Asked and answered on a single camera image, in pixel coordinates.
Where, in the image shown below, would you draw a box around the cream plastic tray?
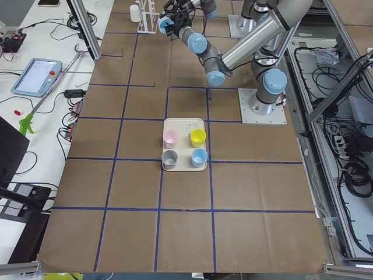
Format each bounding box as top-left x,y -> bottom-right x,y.
162,118 -> 207,172

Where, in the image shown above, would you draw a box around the black power adapter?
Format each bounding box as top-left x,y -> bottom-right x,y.
64,89 -> 86,99

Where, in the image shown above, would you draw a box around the black monitor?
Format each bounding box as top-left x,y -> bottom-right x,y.
0,117 -> 29,188

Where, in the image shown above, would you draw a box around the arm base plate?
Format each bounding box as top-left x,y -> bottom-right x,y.
228,14 -> 267,39
238,88 -> 287,125

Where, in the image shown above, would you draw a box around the light blue cup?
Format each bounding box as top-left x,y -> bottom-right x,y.
158,16 -> 174,34
192,148 -> 207,167

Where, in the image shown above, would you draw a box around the aluminium frame post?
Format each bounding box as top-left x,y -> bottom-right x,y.
66,0 -> 102,61

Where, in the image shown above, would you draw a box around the green handled reacher grabber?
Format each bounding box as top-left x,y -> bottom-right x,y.
11,44 -> 87,135

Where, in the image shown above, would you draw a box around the yellow cup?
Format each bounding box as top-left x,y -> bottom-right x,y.
191,129 -> 207,148

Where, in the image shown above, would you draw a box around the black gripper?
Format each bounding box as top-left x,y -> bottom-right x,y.
163,0 -> 194,15
170,13 -> 191,35

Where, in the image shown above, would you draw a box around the white wire cup rack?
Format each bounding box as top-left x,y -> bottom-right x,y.
135,0 -> 159,34

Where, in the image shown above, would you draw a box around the teach pendant tablet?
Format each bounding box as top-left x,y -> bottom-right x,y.
10,58 -> 62,97

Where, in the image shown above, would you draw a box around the white ikea cup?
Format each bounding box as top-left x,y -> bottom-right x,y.
129,5 -> 142,23

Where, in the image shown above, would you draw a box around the pink cup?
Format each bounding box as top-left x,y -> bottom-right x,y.
163,129 -> 179,149

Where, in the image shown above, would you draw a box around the grey cup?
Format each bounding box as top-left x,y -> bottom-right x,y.
161,150 -> 178,170

